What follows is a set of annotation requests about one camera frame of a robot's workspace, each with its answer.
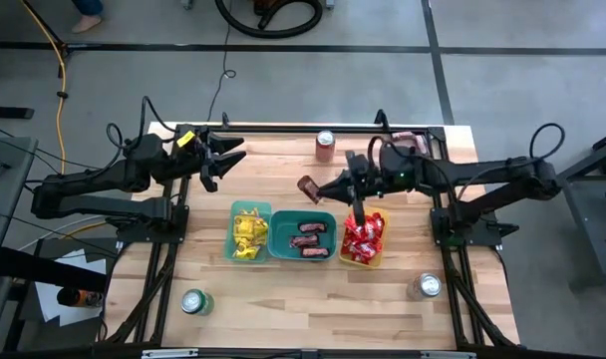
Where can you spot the orange black drink can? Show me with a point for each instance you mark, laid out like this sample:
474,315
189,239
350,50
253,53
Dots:
84,298

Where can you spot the person's leg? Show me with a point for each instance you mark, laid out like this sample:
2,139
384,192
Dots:
89,6

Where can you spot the silver metal bracket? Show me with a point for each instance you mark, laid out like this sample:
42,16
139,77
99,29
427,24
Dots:
169,353
447,355

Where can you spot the dark green plastic bin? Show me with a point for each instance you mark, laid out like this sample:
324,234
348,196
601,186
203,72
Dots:
283,249

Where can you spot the yellow candy wrapper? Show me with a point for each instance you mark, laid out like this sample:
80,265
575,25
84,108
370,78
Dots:
253,212
243,223
246,253
243,242
259,231

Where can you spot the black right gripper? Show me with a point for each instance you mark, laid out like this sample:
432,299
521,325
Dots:
378,179

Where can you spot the orange black vacuum cleaner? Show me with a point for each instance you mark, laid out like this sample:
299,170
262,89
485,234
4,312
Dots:
265,6

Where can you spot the red soda can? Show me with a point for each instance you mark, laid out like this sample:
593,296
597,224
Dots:
325,149

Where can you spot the black aluminium table frame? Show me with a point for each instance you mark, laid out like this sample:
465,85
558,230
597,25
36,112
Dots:
283,128

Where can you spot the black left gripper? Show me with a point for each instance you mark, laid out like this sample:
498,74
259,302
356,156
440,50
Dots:
196,157

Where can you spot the silver soda can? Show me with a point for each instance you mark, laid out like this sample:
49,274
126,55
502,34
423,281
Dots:
426,285

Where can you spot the white paper sheet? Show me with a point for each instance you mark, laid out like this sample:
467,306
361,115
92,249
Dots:
49,304

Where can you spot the black metal beam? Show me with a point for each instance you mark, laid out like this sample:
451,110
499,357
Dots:
44,269

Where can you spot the yellow tape tag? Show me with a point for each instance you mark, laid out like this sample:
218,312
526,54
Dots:
186,138

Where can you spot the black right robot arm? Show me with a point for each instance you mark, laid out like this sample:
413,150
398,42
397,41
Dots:
482,172

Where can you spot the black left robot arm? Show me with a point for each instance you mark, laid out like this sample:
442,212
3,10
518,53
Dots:
133,169

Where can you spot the translucent yellow plastic bin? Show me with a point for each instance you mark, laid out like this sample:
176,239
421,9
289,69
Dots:
383,254

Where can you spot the red packets right pile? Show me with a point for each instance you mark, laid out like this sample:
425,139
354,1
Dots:
402,134

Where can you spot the black flat floor bar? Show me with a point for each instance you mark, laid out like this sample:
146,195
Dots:
9,112

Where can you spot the grey side table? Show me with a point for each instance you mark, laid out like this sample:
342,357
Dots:
6,214

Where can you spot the dark red candy bar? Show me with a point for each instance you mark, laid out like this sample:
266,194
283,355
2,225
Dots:
315,252
422,143
313,227
304,241
309,189

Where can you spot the green soda can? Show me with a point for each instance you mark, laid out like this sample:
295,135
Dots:
194,302

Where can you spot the dark side table frame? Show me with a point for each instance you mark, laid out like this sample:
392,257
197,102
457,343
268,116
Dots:
597,224

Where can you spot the person's foot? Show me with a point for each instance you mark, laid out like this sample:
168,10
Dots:
86,23

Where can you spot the translucent teal plastic bin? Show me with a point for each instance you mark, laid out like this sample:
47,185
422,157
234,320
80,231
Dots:
228,239

